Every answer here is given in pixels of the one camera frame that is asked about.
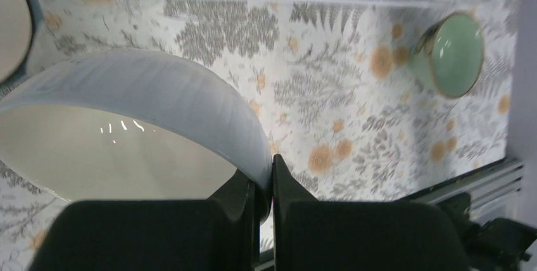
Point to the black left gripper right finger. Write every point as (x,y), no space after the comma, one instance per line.
(345,235)

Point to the white ribbed bowl front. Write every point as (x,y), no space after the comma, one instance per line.
(131,124)

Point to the pale green ceramic bowl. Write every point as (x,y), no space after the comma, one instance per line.
(449,56)

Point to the teal bowl white interior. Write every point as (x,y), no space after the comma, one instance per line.
(20,23)

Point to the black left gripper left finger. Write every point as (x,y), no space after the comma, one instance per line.
(216,233)

